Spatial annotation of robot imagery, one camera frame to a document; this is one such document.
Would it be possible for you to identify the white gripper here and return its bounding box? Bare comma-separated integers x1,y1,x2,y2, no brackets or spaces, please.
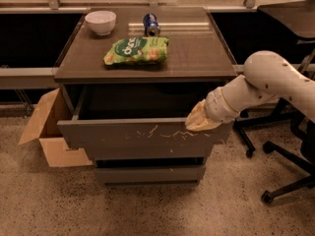
185,87,239,132

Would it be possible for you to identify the grey top drawer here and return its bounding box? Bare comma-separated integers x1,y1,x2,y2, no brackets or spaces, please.
58,83,231,160

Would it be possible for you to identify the grey drawer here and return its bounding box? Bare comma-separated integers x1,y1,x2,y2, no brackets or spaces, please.
95,165,206,184
58,83,231,160

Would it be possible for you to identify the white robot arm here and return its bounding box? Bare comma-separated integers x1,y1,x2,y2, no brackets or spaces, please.
185,51,315,132

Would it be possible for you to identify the grey bottom drawer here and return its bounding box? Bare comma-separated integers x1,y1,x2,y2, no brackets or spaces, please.
95,165,206,184

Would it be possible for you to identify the dark grey drawer cabinet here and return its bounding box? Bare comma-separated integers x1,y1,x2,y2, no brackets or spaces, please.
55,7,235,172

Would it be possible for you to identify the open cardboard box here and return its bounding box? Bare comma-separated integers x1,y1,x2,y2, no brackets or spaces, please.
19,88,93,167

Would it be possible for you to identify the green snack bag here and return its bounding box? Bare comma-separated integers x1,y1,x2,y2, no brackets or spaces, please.
103,37,168,66

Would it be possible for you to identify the blue soda can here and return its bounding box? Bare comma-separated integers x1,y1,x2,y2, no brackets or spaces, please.
143,13,160,36

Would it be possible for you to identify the white ceramic bowl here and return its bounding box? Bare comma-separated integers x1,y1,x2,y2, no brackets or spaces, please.
85,11,116,35

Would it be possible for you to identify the black office chair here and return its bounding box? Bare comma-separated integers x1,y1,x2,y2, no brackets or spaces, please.
257,0,315,205

